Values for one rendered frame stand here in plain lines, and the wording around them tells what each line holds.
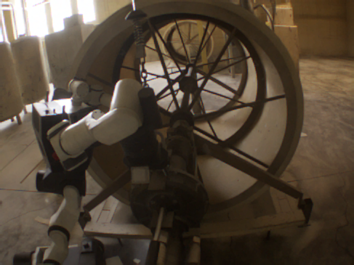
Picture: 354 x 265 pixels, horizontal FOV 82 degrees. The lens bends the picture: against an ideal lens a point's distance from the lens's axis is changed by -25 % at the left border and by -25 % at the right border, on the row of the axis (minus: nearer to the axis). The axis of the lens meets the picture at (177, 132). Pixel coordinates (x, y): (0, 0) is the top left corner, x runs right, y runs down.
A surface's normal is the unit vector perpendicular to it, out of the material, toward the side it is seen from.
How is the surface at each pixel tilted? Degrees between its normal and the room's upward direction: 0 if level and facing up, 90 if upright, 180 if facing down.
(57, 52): 90
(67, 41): 90
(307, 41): 90
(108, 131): 115
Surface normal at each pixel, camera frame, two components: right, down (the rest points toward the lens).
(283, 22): -0.08, 0.40
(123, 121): 0.03, 0.75
